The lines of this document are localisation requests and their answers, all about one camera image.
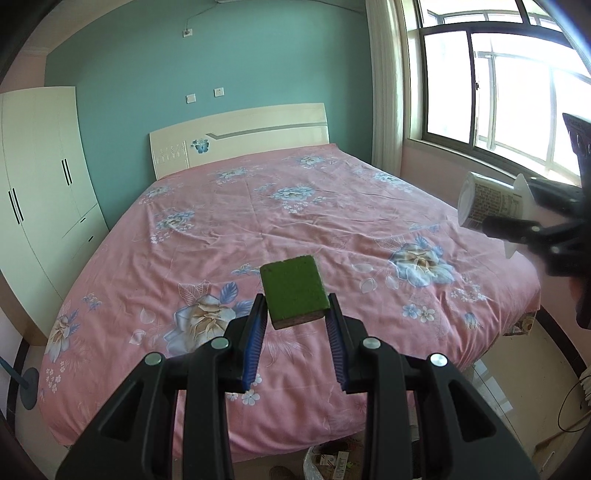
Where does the white printed carton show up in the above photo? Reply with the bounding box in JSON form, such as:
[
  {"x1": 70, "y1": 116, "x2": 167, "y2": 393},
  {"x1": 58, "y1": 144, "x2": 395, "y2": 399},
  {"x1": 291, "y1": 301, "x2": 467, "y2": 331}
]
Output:
[{"x1": 457, "y1": 171, "x2": 541, "y2": 259}]

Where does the cream bed headboard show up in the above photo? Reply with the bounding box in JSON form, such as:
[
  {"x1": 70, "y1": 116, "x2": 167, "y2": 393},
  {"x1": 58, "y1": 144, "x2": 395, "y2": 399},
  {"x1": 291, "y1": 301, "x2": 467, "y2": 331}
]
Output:
[{"x1": 148, "y1": 103, "x2": 331, "y2": 181}]

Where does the blue floor stand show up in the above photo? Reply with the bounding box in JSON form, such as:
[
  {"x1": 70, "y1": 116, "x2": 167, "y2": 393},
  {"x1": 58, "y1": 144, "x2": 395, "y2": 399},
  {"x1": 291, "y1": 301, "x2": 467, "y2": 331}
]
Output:
[{"x1": 0, "y1": 355, "x2": 40, "y2": 409}]

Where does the wooden furniture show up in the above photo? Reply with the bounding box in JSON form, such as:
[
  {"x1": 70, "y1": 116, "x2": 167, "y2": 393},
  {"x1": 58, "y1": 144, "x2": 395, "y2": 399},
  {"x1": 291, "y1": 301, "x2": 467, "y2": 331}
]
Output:
[{"x1": 533, "y1": 431, "x2": 585, "y2": 480}]

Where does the window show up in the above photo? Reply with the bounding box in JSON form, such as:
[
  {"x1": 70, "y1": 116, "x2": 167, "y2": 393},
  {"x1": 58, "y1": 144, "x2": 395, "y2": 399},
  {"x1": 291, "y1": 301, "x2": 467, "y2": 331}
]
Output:
[{"x1": 406, "y1": 0, "x2": 591, "y2": 185}]

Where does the cream wardrobe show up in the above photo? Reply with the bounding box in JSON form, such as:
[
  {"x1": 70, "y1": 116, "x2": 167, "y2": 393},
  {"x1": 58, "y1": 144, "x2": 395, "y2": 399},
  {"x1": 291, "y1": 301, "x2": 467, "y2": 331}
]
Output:
[{"x1": 0, "y1": 87, "x2": 110, "y2": 347}]

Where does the black cable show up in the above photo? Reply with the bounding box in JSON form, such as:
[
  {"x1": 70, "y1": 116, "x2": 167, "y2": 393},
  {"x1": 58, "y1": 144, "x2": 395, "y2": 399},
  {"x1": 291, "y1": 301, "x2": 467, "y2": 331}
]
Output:
[{"x1": 557, "y1": 369, "x2": 591, "y2": 432}]

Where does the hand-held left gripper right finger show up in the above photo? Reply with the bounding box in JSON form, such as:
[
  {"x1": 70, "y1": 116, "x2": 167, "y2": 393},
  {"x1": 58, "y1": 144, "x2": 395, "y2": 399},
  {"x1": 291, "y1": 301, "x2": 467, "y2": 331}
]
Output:
[{"x1": 325, "y1": 292, "x2": 541, "y2": 480}]

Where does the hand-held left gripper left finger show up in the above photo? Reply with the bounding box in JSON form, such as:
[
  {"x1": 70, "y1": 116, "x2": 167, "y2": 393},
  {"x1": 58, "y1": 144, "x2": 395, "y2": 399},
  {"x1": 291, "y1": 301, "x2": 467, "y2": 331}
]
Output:
[{"x1": 55, "y1": 293, "x2": 267, "y2": 480}]

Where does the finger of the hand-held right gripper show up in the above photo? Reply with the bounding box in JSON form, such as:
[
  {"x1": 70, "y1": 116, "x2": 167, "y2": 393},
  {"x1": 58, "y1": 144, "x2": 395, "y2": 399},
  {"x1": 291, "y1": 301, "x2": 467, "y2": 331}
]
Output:
[
  {"x1": 526, "y1": 176, "x2": 587, "y2": 227},
  {"x1": 484, "y1": 216, "x2": 591, "y2": 278}
]

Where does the pink floral blanket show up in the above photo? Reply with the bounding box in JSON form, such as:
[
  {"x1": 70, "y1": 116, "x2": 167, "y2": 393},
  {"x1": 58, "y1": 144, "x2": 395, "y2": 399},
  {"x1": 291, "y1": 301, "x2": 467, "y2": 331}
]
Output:
[{"x1": 38, "y1": 143, "x2": 542, "y2": 462}]

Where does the dark green block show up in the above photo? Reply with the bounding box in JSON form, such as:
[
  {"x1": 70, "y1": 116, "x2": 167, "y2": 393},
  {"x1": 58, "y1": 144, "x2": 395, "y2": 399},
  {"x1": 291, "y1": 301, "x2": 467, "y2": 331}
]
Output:
[{"x1": 259, "y1": 256, "x2": 331, "y2": 330}]

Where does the white trash bin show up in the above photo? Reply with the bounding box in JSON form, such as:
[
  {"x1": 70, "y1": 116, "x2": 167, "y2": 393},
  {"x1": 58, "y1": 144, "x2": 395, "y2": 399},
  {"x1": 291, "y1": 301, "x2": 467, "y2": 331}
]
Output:
[{"x1": 302, "y1": 438, "x2": 398, "y2": 480}]

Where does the white curtain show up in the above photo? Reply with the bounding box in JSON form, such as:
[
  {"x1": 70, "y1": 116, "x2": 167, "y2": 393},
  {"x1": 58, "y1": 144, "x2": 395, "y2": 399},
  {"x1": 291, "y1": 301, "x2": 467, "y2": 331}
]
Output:
[{"x1": 365, "y1": 0, "x2": 407, "y2": 178}]

